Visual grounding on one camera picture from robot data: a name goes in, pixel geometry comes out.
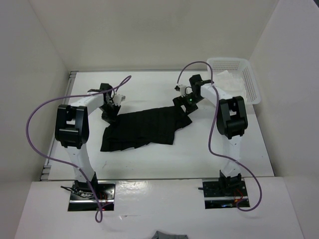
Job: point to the grey folded cloth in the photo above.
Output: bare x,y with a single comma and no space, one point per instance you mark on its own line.
161,235

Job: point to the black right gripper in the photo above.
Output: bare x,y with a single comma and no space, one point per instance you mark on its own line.
179,101

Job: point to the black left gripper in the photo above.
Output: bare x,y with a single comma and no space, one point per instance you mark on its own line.
110,119

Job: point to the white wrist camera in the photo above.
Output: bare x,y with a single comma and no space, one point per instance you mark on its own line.
182,89
118,99

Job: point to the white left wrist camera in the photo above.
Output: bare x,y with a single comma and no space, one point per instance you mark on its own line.
118,99

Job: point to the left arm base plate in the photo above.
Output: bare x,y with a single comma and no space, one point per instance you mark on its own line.
82,199

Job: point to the white cloth in basket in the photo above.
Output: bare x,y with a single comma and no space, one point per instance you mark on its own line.
231,84

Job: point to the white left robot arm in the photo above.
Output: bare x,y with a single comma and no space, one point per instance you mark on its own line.
72,131

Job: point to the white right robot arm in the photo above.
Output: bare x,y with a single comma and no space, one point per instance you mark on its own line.
230,119

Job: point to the black pleated skirt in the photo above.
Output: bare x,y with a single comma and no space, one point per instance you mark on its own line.
137,129

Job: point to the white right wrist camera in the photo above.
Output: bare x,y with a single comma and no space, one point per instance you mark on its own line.
182,89

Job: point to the white perforated plastic basket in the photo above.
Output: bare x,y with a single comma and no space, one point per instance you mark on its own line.
239,67

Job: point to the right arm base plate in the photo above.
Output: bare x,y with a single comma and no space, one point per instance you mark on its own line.
216,198

